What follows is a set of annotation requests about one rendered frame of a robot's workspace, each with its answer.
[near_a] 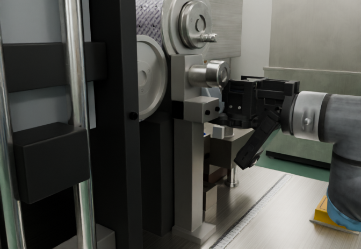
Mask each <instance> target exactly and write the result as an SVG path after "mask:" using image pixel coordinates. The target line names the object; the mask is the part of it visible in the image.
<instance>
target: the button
mask: <svg viewBox="0 0 361 249"><path fill-rule="evenodd" d="M314 219H315V220H318V221H321V222H324V223H328V224H331V225H335V226H339V225H337V224H336V223H334V222H333V221H332V220H331V219H330V217H329V216H328V213H327V196H326V195H324V196H323V198H322V200H321V201H320V203H319V204H318V206H317V207H316V209H315V214H314ZM339 227H342V228H345V229H346V227H345V226H339Z"/></svg>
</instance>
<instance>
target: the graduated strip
mask: <svg viewBox="0 0 361 249"><path fill-rule="evenodd" d="M292 177H293V176H292V175H288V174H284V175H283V176H282V177H281V178H280V179H279V180H278V181H277V182H276V183H275V184H273V185H272V186H271V187H270V188H269V189H268V190H267V191H266V192H265V193H264V194H263V195H262V196H261V197H260V198H259V199H258V200H257V201H256V202H255V203H254V204H253V205H252V206H251V207H250V208H249V209H248V210H247V211H246V212H245V213H244V214H243V215H242V216H241V217H240V218H239V219H238V220H237V221H236V222H235V223H234V224H233V225H232V226H231V227H230V228H229V229H228V230H227V231H226V232H225V233H224V234H223V235H222V236H221V237H220V238H219V239H217V240H216V241H215V242H214V243H213V244H212V245H211V246H210V247H209V248H208V249H225V248H226V247H227V246H228V245H229V244H230V243H231V242H232V241H233V240H234V239H235V237H236V236H237V235H238V234H239V233H240V232H241V231H242V230H243V229H244V228H245V227H246V226H247V225H248V224H249V223H250V222H251V220H252V219H253V218H254V217H255V216H256V215H257V214H258V213H259V212H260V211H261V210H262V209H263V208H264V207H265V206H266V205H267V204H268V202H269V201H270V200H271V199H272V198H273V197H274V196H275V195H276V194H277V192H279V191H280V190H281V188H282V187H283V186H284V185H286V183H287V182H288V181H289V180H290V179H291V178H292Z"/></svg>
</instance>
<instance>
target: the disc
mask: <svg viewBox="0 0 361 249"><path fill-rule="evenodd" d="M173 1H174V0H163V4H162V8H161V16H160V30H161V38H162V43H163V47H164V50H165V52H166V54H167V56H168V58H169V60H170V61H171V55H176V54H177V53H176V51H175V49H174V47H173V45H172V42H171V38H170V32H169V16H170V10H171V6H172V3H173ZM205 2H206V5H207V7H208V9H209V12H210V15H211V21H212V12H211V6H210V3H209V0H205ZM211 33H212V28H211ZM209 46H210V42H207V44H206V47H205V49H204V51H203V52H202V61H203V59H204V58H205V56H206V54H207V52H208V49H209Z"/></svg>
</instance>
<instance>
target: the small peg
mask: <svg viewBox="0 0 361 249"><path fill-rule="evenodd" d="M200 40H201V42H218V40H219V36H218V34H216V33H214V34H212V33H210V34H208V33H206V34H201V36H200Z"/></svg>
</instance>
